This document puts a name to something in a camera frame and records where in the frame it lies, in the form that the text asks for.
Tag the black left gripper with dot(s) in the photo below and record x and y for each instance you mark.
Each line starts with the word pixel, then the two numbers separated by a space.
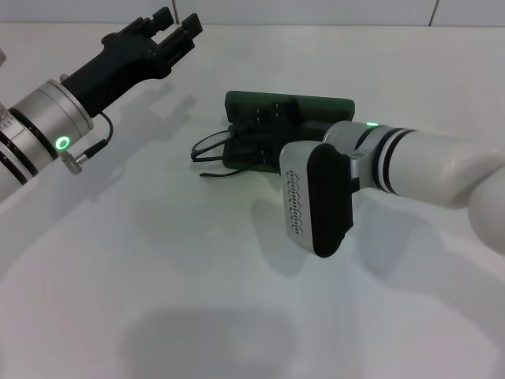
pixel 118 67

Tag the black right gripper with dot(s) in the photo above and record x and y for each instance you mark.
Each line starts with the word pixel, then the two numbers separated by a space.
pixel 296 134

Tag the black thin-framed glasses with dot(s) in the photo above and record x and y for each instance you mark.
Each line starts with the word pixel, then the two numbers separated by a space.
pixel 195 157

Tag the green glasses case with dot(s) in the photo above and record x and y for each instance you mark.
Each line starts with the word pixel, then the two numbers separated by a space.
pixel 315 104

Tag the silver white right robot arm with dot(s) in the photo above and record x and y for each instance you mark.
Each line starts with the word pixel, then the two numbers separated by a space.
pixel 434 166

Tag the silver cylindrical plug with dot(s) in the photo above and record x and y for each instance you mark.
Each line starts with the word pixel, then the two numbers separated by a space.
pixel 63 77

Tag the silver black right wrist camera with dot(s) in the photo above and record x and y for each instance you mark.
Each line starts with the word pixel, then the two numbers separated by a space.
pixel 327 197

